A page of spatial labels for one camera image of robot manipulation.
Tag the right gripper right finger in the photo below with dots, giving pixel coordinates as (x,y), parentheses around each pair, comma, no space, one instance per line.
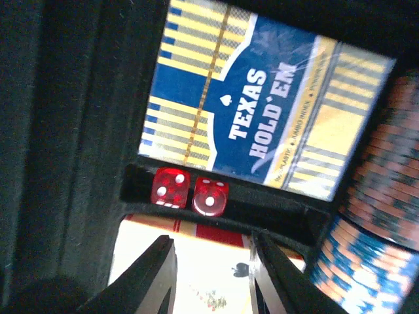
(278,286)

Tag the blue poker chip stack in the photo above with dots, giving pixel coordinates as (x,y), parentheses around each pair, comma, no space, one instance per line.
(361,273)

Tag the dark brown patterned card deck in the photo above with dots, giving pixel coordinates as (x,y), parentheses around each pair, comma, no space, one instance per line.
(383,195)

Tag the blue gold card deck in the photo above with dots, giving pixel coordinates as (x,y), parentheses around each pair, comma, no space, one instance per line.
(248,97)

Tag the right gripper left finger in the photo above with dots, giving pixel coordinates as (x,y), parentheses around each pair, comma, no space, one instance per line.
(147,286)

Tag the black poker set case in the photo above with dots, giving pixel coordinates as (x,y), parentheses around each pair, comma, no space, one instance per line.
(75,83)

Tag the red die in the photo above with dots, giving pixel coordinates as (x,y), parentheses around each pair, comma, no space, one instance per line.
(170,187)
(210,197)

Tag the red back card deck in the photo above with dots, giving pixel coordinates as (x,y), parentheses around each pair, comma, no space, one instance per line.
(212,264)

